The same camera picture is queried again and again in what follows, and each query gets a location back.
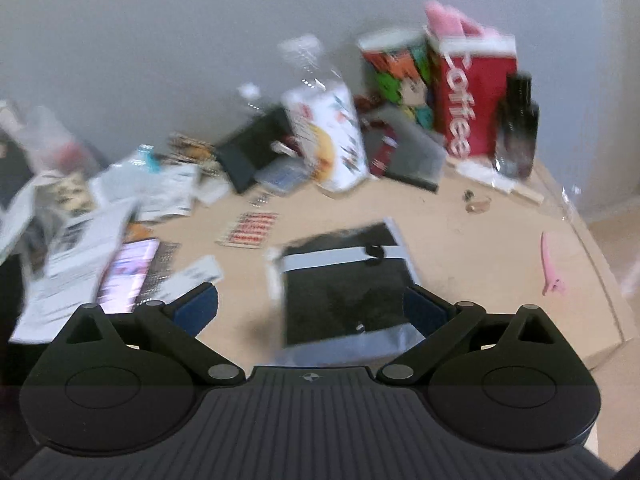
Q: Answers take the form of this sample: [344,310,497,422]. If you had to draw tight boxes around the tea bottle with white label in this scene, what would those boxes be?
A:
[278,35,369,195]

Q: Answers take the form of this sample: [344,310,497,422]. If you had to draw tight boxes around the red coffee paper bag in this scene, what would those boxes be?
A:
[426,30,518,159]

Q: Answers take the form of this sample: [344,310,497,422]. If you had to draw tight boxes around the black wallet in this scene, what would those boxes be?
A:
[214,106,292,194]

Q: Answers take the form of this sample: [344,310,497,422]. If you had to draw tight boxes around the blue white mask packet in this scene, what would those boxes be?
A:
[89,144,160,206]

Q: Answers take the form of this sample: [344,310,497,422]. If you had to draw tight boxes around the smartphone with lit screen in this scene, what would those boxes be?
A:
[96,238,160,314]

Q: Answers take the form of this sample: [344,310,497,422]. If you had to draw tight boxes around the white business card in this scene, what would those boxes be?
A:
[151,256,224,304]

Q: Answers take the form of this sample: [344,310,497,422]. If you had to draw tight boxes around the small clear water bottle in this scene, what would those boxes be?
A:
[236,82,264,116]

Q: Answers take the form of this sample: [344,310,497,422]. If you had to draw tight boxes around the pink plush toy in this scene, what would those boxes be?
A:
[424,0,501,39]

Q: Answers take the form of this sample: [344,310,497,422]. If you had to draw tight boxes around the red patterned sticker card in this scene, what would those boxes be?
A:
[217,211,279,249]

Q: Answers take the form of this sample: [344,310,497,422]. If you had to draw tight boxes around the white charger block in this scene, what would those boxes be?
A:
[193,177,232,207]

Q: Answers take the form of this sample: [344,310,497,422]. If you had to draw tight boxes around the pink hair clip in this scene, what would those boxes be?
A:
[540,232,566,296]

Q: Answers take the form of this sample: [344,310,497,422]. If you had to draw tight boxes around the dark perfume bottle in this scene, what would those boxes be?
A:
[494,72,539,180]

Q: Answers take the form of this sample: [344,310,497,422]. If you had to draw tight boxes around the colourful cartoon paper cup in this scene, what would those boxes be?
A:
[357,27,434,129]

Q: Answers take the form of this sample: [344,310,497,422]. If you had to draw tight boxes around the clear plastic bag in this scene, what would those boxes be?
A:
[1,100,102,177]

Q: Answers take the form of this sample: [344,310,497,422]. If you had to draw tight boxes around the small clear plastic box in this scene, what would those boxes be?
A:
[255,156,311,196]

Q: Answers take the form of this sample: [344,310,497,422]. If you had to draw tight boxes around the printed paper documents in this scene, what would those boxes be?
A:
[1,171,138,344]

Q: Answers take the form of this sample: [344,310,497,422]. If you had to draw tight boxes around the braided rope toy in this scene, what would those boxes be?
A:
[167,132,215,165]

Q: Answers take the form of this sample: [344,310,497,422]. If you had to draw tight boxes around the black white patterned mug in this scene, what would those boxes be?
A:
[47,171,96,217]

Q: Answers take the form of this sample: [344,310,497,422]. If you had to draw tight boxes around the white blue sachet packet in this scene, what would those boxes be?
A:
[137,164,200,222]

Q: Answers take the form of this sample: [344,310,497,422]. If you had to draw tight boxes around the black silver foil package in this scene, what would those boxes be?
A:
[267,218,423,367]

